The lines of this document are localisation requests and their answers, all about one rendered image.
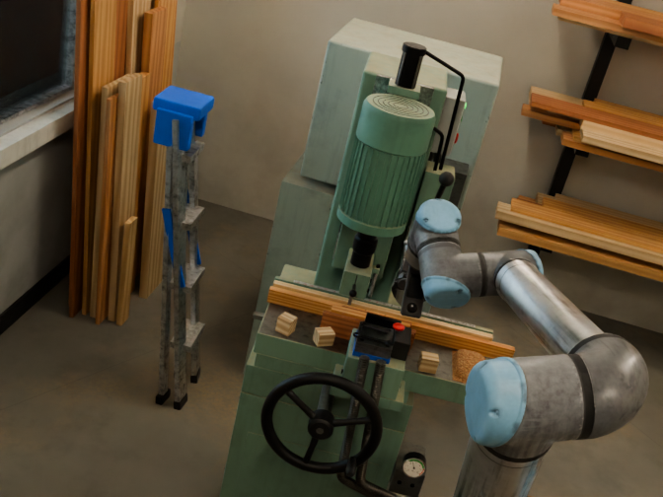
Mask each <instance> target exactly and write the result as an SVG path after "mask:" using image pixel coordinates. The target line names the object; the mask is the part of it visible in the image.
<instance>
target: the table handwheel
mask: <svg viewBox="0 0 663 497"><path fill-rule="evenodd" d="M305 385H323V386H322V391H321V395H320V399H319V404H318V408H317V410H315V411H313V410H312V409H311V408H310V407H309V406H308V405H307V404H305V403H304V402H303V401H302V400H301V399H300V398H299V397H298V395H297V394H296V393H295V392H294V391H293V390H294V389H296V388H298V387H302V386H305ZM331 386H332V387H335V388H338V389H341V390H343V391H346V392H348V393H349V394H351V395H352V396H354V397H355V398H356V399H357V400H358V401H359V402H360V403H361V404H362V405H363V407H364V408H365V410H366V411H367V413H368V417H359V418H349V419H334V416H333V415H332V406H333V401H334V395H331V394H330V388H331ZM285 394H286V395H287V396H288V397H289V398H291V399H292V400H293V401H294V402H295V403H296V404H297V405H298V406H299V407H300V408H301V409H302V410H303V411H304V413H305V414H306V415H307V416H308V417H309V418H310V420H309V424H308V432H309V434H310V435H311V436H312V440H311V442H310V445H309V448H308V450H307V452H306V454H305V456H304V457H303V458H302V457H300V456H298V455H296V454H294V453H293V452H291V451H290V450H289V449H287V448H286V447H285V446H284V445H283V444H282V442H281V441H280V440H279V438H278V437H277V435H276V433H275V431H274V428H273V423H272V415H273V410H274V407H275V405H276V403H277V402H278V401H279V400H280V399H281V398H282V397H283V396H284V395H285ZM260 423H261V429H262V432H263V435H264V437H265V439H266V441H267V442H268V444H269V445H270V447H271V448H272V449H273V451H274V452H275V453H276V454H277V455H278V456H279V457H281V458H282V459H283V460H284V461H286V462H288V463H289V464H291V465H293V466H295V467H297V468H299V469H302V470H305V471H308V472H312V473H318V474H336V473H342V472H345V469H346V466H347V463H348V460H349V459H346V460H343V461H336V462H318V461H311V457H312V454H313V452H314V449H315V447H316V446H317V444H318V441H319V440H325V439H327V438H329V437H330V436H331V435H332V431H333V427H340V426H348V425H360V424H371V432H370V437H369V439H368V442H367V443H366V445H365V446H364V448H363V449H362V450H361V451H360V452H359V453H357V454H356V455H354V457H355V458H356V467H359V466H361V465H362V464H364V463H365V462H367V461H368V460H369V459H370V458H371V457H372V456H373V454H374V453H375V452H376V450H377V449H378V447H379V444H380V442H381V438H382V433H383V422H382V417H381V413H380V411H379V408H378V406H377V404H376V403H375V401H374V400H373V398H372V397H371V396H370V394H369V393H368V392H367V391H366V390H364V389H363V388H362V387H361V386H359V385H358V384H356V383H355V382H353V381H351V380H349V379H347V378H344V377H342V376H338V375H335V374H330V373H323V372H310V373H303V374H299V375H295V376H292V377H290V378H288V379H286V380H284V381H282V382H281V383H279V384H278V385H277V386H276V387H275V388H274V389H273V390H272V391H271V392H270V393H269V395H268V396H267V397H266V399H265V401H264V403H263V406H262V410H261V416H260Z"/></svg>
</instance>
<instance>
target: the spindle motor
mask: <svg viewBox="0 0 663 497"><path fill-rule="evenodd" d="M435 121H436V118H435V113H434V111H433V110H432V109H431V108H430V107H429V106H426V105H424V104H422V103H420V102H418V101H415V100H412V99H409V98H406V97H402V96H397V95H391V94H373V95H370V96H368V97H367V98H366V99H365V100H364V102H363V105H362V110H361V113H360V117H359V121H358V125H357V130H356V134H355V138H354V143H353V147H352V151H351V155H350V159H349V164H348V168H347V172H346V176H345V180H344V184H343V189H342V193H341V197H340V201H339V204H338V208H337V213H336V214H337V217H338V219H339V220H340V221H341V222H342V223H343V224H344V225H346V226H347V227H349V228H350V229H352V230H355V231H357V232H359V233H362V234H366V235H370V236H375V237H385V238H387V237H395V236H398V235H400V234H402V233H403V232H404V231H405V226H406V222H407V219H408V215H409V211H410V208H411V204H412V202H413V198H414V195H415V191H416V188H417V184H418V181H419V177H420V173H421V170H422V166H423V163H424V159H425V156H426V152H427V149H428V145H429V142H430V138H431V135H432V131H433V128H434V124H435Z"/></svg>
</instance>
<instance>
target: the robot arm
mask: <svg viewBox="0 0 663 497"><path fill-rule="evenodd" d="M461 220H462V216H461V213H460V211H459V209H458V208H457V207H456V206H455V205H454V204H453V203H451V202H449V201H447V200H444V199H438V198H436V199H430V200H427V201H425V202H424V203H422V204H421V206H420V207H419V209H418V210H417V212H416V214H415V220H414V222H413V225H412V228H411V231H410V233H409V236H408V239H407V240H405V241H404V245H405V254H404V257H403V260H402V265H401V272H400V275H399V279H397V278H395V280H394V281H393V285H392V293H393V295H394V298H395V299H396V301H397V302H398V303H399V304H400V305H401V315H402V316H407V317H412V318H417V319H420V318H421V313H422V308H423V303H424V302H425V301H426V302H427V303H428V304H429V305H431V306H433V307H436V308H439V309H453V308H459V307H461V306H463V305H465V304H466V303H467V302H468V301H469V299H470V298H473V297H485V296H500V297H501V298H502V299H503V300H504V301H506V303H507V304H508V305H509V306H510V308H511V309H512V310H513V311H514V312H515V314H516V315H517V316H518V317H519V318H520V320H521V321H522V322H523V323H524V325H526V326H527V327H528V328H529V330H530V331H531V332H532V333H533V334H534V336H535V337H536V338H537V339H538V341H539V342H540V343H541V344H542V345H543V347H544V348H545V349H546V350H547V351H548V353H549V354H550V355H545V356H530V357H514V358H510V357H497V358H495V359H491V360H483V361H480V362H478V363H477V364H475V365H474V366H473V368H472V369H471V371H470V373H469V376H468V379H467V384H466V396H465V414H466V421H467V426H468V429H469V432H470V435H471V437H470V440H469V443H468V447H467V450H466V454H465V457H464V461H463V465H462V468H461V472H460V475H459V479H458V482H457V486H456V490H455V493H454V497H527V496H528V493H529V491H530V489H531V487H532V484H533V482H534V480H535V478H536V475H537V473H538V471H539V469H540V466H541V464H542V462H543V460H544V457H545V455H546V453H547V452H548V451H549V450H550V448H551V446H552V444H553V442H555V441H568V440H584V439H595V438H598V437H602V436H605V435H608V434H610V433H613V432H615V431H617V430H619V429H621V428H622V427H623V426H625V425H626V424H628V422H629V421H630V420H631V419H632V418H633V417H634V416H635V415H636V414H637V412H638V411H639V410H640V408H641V407H642V405H643V404H644V401H645V399H646V396H647V392H648V386H649V377H648V370H647V367H646V364H645V361H644V360H643V358H642V356H641V354H640V353H639V352H638V351H637V349H636V348H635V347H634V346H632V345H631V344H630V343H629V342H628V341H627V340H625V339H624V338H622V337H620V336H618V335H615V334H611V333H604V332H603V331H602V330H601V329H600V328H599V327H598V326H597V325H596V324H595V323H594V322H593V321H591V320H589V319H588V318H587V317H586V316H585V315H584V314H583V313H582V312H581V311H580V310H579V309H578V308H577V307H576V306H575V305H574V304H573V303H571V302H570V301H569V300H568V299H567V298H566V297H565V296H564V295H563V294H562V293H561V292H560V291H559V290H558V289H557V288H556V287H555V286H554V285H553V284H552V283H551V282H550V281H549V280H548V279H547V278H546V277H545V276H544V270H543V265H542V262H541V259H540V258H539V256H538V254H537V253H536V252H535V251H533V250H531V249H523V248H519V249H516V250H503V251H485V252H467V253H462V250H461V244H460V239H459V234H458V229H459V228H460V226H461V223H462V222H461Z"/></svg>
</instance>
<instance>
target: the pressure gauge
mask: <svg viewBox="0 0 663 497"><path fill-rule="evenodd" d="M412 463H413V464H412ZM413 467H415V469H413ZM402 470H403V472H404V474H405V475H407V476H408V477H413V478H416V477H421V476H422V475H423V474H424V473H425V472H426V458H425V456H424V455H422V454H421V453H417V452H410V453H407V454H406V455H405V456H404V458H403V465H402Z"/></svg>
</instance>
